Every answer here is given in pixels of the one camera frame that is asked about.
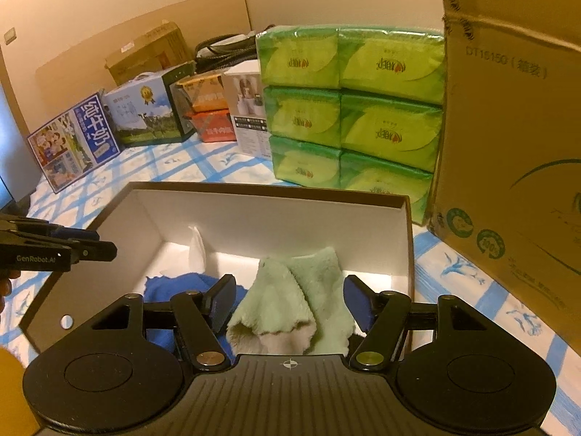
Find blue milk carton box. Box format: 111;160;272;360
27;92;121;194

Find white photo print box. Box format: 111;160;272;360
222;62;273;161

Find blue cloth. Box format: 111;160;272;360
144;271;237;357

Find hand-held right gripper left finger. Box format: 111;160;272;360
88;274;237;370

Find large printed cardboard box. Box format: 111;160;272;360
427;0;581;355

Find light green towel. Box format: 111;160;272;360
226;246;357;357

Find orange snack boxes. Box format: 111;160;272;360
179;73;230;112

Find blue checked bed sheet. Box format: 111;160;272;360
0;132;581;373

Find brown cardboard box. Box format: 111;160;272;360
104;22;196;86

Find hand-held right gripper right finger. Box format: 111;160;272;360
342;275;493;368

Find person's left hand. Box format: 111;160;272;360
0;271;21;315

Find black bag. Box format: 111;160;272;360
195;32;259;73

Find white tissue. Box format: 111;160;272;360
187;226;208;276

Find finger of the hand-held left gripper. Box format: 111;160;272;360
49;227;101;243
68;241;118;264

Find cow print milk box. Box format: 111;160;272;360
103;66;197;147

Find green tissue multipack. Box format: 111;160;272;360
255;25;448;225

